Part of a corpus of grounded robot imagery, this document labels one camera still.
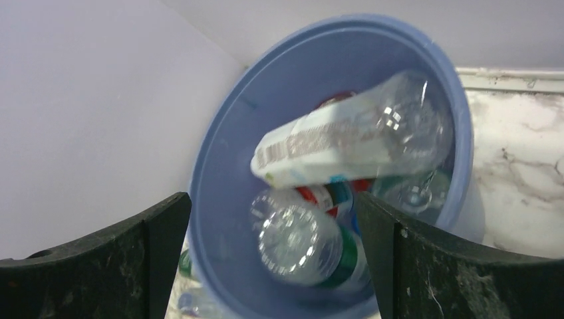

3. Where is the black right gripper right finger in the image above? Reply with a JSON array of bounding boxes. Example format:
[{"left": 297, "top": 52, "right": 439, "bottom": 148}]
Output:
[{"left": 355, "top": 192, "right": 563, "bottom": 318}]

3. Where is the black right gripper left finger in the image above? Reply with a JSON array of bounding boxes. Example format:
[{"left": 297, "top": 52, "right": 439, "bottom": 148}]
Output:
[{"left": 1, "top": 192, "right": 192, "bottom": 318}]

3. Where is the bottle purple blue label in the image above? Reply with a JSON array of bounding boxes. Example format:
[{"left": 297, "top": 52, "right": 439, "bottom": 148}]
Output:
[{"left": 177, "top": 290, "right": 223, "bottom": 318}]

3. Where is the clear bottle red label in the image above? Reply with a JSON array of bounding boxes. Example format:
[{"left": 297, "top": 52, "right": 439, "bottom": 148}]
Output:
[{"left": 295, "top": 182, "right": 354, "bottom": 219}]

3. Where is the gold red snack packet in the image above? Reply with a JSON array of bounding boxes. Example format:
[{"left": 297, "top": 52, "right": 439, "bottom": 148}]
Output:
[{"left": 315, "top": 91, "right": 356, "bottom": 110}]

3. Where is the clear bottle white green label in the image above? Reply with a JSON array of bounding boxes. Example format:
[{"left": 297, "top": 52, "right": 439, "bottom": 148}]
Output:
[{"left": 250, "top": 189, "right": 370, "bottom": 292}]

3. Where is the clear bottle dark green label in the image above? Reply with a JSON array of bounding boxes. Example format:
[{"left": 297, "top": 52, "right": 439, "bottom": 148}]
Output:
[{"left": 178, "top": 249, "right": 198, "bottom": 281}]

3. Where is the upright-lying bottle blue white label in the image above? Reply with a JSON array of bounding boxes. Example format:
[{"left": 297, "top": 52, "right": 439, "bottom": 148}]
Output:
[{"left": 250, "top": 70, "right": 454, "bottom": 188}]

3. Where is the green floral label bottle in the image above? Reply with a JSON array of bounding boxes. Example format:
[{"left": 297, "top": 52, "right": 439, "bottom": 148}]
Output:
[{"left": 370, "top": 169, "right": 452, "bottom": 225}]

